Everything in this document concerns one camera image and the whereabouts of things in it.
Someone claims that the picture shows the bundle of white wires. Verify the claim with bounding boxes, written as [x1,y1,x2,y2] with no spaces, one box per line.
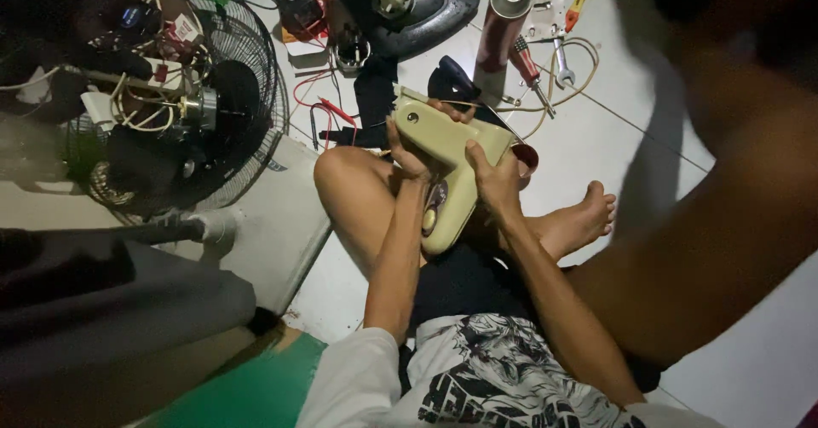
[77,0,212,135]

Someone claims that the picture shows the dark fan pole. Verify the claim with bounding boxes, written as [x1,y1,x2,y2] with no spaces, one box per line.
[0,210,241,251]

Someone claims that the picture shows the clear plastic bag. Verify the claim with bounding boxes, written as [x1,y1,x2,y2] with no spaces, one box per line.
[513,0,571,43]

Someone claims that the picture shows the black shorts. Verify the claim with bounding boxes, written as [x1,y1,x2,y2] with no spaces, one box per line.
[397,241,664,396]

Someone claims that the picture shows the person's left leg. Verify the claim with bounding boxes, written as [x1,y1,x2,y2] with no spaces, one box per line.
[312,145,618,283]

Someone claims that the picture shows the red and black multimeter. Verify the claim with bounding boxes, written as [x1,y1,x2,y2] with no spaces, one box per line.
[280,0,337,43]

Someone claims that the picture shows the dark red round cup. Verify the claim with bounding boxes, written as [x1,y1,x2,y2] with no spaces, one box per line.
[510,142,540,190]

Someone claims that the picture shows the beige cable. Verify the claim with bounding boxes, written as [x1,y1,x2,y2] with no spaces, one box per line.
[495,36,601,141]

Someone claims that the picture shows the white printed shirt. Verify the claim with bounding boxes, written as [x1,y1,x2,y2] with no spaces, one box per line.
[297,313,726,428]

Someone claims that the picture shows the silver fan motor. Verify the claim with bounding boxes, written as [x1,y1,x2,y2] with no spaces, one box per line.
[179,87,222,132]

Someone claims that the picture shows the person's right hand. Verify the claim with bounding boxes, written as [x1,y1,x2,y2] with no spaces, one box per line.
[464,139,522,224]

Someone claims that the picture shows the dark blue plastic part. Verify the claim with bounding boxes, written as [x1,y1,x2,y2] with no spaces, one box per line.
[426,55,484,104]

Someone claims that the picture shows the red handled screwdriver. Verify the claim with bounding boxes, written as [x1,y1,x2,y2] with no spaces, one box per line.
[507,34,557,120]

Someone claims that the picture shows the person's leg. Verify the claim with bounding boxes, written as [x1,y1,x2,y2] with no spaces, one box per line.
[312,145,618,283]
[562,0,818,373]

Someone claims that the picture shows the red multimeter probe lead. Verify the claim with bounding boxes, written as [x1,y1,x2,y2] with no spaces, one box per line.
[292,69,360,152]

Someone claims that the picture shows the grey cushion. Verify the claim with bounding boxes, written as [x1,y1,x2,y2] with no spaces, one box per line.
[0,230,258,387]

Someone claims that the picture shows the person's left hand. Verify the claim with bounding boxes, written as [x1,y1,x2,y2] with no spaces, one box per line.
[385,99,477,184]

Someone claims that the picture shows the green mat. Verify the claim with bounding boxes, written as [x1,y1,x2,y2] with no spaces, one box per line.
[135,331,328,428]

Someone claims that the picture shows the white flat fan base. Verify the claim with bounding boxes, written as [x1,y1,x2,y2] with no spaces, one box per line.
[156,134,333,318]

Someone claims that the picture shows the maroon spray can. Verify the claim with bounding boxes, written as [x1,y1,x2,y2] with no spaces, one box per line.
[472,0,535,107]

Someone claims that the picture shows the cream plastic fan housing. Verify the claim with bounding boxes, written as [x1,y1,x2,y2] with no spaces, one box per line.
[391,85,518,256]

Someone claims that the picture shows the black cloth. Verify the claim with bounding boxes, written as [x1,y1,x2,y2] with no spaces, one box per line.
[318,54,401,152]

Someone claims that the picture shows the person's right leg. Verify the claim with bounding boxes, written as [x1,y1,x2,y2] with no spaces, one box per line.
[562,0,818,373]

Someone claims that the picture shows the silver wrench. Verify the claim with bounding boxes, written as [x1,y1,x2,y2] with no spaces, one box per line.
[552,36,576,89]

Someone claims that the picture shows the black round fan base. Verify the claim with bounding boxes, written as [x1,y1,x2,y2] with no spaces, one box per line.
[331,0,481,62]

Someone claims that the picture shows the red and white small box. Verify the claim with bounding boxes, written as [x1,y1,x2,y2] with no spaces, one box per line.
[162,13,203,51]

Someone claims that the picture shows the black wire fan grille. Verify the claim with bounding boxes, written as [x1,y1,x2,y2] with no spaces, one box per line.
[64,0,290,216]

